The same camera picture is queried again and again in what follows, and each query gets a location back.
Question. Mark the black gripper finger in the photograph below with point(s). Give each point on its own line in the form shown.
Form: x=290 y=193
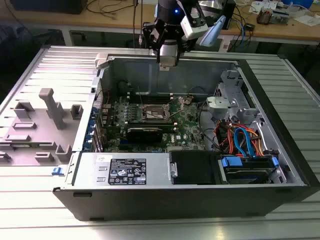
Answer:
x=180 y=40
x=151 y=35

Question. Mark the silver CPU plate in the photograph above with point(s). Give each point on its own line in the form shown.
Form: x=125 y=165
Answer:
x=167 y=61

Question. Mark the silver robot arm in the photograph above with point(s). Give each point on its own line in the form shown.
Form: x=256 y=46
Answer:
x=215 y=5

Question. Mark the RAM slot white clips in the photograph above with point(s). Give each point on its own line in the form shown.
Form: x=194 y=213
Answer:
x=150 y=97
x=150 y=93
x=150 y=124

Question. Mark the CPU socket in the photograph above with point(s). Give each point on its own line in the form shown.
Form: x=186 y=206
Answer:
x=153 y=112

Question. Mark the tall black box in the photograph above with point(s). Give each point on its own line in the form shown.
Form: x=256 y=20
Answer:
x=229 y=17

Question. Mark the round coin battery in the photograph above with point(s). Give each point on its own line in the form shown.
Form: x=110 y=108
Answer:
x=188 y=100

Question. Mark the silver metal drive cage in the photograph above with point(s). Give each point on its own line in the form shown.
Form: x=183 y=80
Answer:
x=232 y=85

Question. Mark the wooden desk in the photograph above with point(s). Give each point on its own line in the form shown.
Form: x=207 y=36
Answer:
x=75 y=21

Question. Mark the green motherboard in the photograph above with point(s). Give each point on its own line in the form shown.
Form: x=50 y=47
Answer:
x=186 y=125

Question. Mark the copper coil device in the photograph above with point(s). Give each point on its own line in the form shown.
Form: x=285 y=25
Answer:
x=265 y=17

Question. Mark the blue card retention clip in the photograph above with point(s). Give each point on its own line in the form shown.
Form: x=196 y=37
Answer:
x=93 y=113
x=91 y=124
x=88 y=137
x=86 y=146

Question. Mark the black graphics card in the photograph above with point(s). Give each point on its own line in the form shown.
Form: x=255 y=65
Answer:
x=145 y=136

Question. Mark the grey electronic device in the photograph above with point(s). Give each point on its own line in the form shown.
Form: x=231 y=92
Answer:
x=281 y=17

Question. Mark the wide black box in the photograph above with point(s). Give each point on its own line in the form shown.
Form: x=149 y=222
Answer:
x=50 y=6

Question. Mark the white paper sheet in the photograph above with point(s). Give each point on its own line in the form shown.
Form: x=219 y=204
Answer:
x=307 y=20

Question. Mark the grey plastic parts rack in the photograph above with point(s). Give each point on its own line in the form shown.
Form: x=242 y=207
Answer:
x=45 y=135

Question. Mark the silver power supply with label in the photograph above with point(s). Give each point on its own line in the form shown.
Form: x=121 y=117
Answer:
x=87 y=170

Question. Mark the hard disk in blue carrier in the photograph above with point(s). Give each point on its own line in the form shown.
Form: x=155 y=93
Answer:
x=247 y=173

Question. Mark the black PC case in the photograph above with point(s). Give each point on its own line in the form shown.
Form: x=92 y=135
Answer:
x=175 y=202

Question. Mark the blue plastic clip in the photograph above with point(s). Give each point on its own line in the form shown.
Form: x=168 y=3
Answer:
x=57 y=171

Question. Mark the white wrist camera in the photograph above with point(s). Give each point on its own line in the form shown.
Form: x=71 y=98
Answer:
x=192 y=31

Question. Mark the silver metal bracket box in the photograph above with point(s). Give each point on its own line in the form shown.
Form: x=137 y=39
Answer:
x=217 y=105

